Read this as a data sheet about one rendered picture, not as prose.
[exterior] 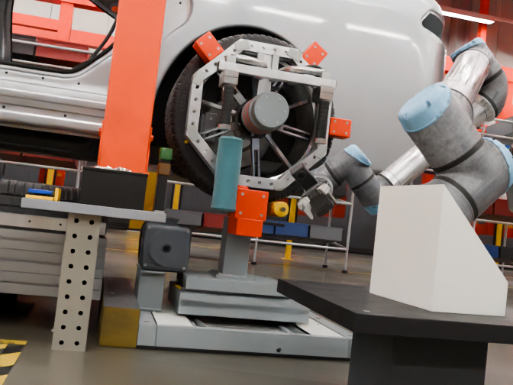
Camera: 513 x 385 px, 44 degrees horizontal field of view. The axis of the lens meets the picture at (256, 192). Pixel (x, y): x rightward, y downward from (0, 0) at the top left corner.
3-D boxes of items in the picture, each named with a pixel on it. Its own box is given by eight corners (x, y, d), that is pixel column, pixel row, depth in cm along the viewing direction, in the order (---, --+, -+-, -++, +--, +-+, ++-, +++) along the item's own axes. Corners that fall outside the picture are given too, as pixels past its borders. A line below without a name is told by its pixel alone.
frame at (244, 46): (316, 196, 246) (331, 59, 249) (322, 196, 240) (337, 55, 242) (178, 179, 234) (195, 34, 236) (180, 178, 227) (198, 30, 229)
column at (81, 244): (85, 344, 204) (101, 215, 205) (85, 351, 194) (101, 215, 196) (53, 342, 201) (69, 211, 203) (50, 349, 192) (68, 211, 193)
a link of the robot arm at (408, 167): (508, 101, 223) (366, 218, 210) (488, 72, 221) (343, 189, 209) (529, 95, 211) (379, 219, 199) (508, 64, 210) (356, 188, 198)
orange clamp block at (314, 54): (307, 73, 247) (321, 57, 249) (314, 69, 240) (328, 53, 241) (295, 61, 246) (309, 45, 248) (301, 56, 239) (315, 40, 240)
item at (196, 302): (282, 310, 275) (284, 287, 276) (308, 325, 240) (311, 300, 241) (167, 301, 263) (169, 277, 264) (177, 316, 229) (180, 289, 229)
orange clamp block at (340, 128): (321, 136, 249) (343, 140, 251) (328, 134, 241) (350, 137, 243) (324, 118, 249) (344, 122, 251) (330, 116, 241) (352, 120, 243)
